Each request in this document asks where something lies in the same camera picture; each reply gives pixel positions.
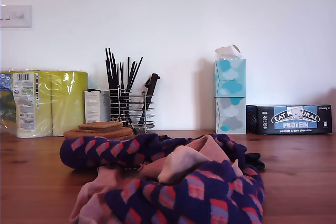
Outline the plain pink ribbed sock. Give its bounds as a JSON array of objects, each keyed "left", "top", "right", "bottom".
[
  {"left": 140, "top": 134, "right": 238, "bottom": 184},
  {"left": 69, "top": 166, "right": 144, "bottom": 224}
]

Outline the purple sock with pink squares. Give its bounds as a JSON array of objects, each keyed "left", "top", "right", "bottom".
[
  {"left": 59, "top": 133, "right": 192, "bottom": 172},
  {"left": 104, "top": 134, "right": 265, "bottom": 224}
]

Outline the black tipped wooden brush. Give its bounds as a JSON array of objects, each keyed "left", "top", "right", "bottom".
[{"left": 127, "top": 117, "right": 138, "bottom": 135}]

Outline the round cork trivet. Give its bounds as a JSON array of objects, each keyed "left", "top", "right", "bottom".
[
  {"left": 65, "top": 132, "right": 136, "bottom": 141},
  {"left": 64, "top": 126, "right": 133, "bottom": 140}
]

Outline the grey cloud tissue box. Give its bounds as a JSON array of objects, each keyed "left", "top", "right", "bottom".
[{"left": 215, "top": 96, "right": 247, "bottom": 134}]

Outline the blue cloud tissue box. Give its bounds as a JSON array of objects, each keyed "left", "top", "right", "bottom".
[{"left": 214, "top": 58, "right": 247, "bottom": 98}]

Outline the square cork coaster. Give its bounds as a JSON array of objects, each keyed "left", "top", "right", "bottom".
[
  {"left": 84, "top": 121, "right": 123, "bottom": 128},
  {"left": 78, "top": 123, "right": 123, "bottom": 132}
]

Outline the white tissue sheet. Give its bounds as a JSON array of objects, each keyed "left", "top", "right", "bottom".
[{"left": 214, "top": 44, "right": 243, "bottom": 61}]

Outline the small white carton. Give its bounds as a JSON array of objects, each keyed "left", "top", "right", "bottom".
[{"left": 83, "top": 89, "right": 111, "bottom": 124}]

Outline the yellow paper towel pack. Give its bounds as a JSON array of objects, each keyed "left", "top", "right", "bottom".
[{"left": 0, "top": 69, "right": 89, "bottom": 138}]

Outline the black protein bar box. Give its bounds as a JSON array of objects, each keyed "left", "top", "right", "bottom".
[{"left": 246, "top": 104, "right": 333, "bottom": 135}]

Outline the chrome wire utensil holder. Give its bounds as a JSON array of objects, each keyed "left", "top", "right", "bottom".
[{"left": 109, "top": 84, "right": 156, "bottom": 133}]

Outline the white wall switch plate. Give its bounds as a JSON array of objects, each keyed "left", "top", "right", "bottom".
[{"left": 0, "top": 4, "right": 33, "bottom": 29}]

